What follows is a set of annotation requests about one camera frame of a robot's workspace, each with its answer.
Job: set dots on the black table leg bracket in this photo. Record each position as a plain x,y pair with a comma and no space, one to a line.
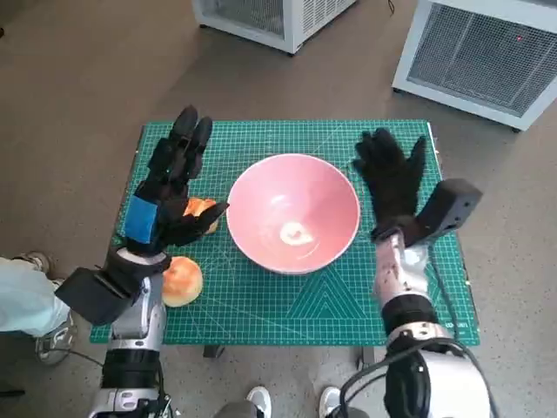
214,352
366,359

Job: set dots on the rectangular orange toy bread loaf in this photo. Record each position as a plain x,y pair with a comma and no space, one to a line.
198,205

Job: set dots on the round toy bread bun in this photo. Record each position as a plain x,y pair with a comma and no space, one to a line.
183,283

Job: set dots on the person in white shoes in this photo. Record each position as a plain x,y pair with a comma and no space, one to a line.
259,398

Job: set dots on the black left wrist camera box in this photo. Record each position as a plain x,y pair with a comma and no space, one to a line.
91,296

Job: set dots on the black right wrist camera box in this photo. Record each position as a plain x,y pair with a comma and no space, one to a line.
452,204

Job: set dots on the green cutting mat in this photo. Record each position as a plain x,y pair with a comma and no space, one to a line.
261,305

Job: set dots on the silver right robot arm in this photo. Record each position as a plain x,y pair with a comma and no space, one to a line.
400,278

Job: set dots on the pink bowl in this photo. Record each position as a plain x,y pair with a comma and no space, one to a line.
296,196

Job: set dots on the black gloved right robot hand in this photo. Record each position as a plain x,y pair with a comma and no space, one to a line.
391,183

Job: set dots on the person in light trousers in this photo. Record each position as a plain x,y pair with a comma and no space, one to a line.
26,300

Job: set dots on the large white mesh cabinet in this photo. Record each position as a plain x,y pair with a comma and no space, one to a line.
478,56

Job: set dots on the small white mesh cabinet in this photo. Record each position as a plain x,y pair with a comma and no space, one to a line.
243,17

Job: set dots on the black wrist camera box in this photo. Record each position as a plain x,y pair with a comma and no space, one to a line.
452,204
91,296

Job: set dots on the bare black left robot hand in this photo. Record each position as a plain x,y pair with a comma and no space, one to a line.
174,174

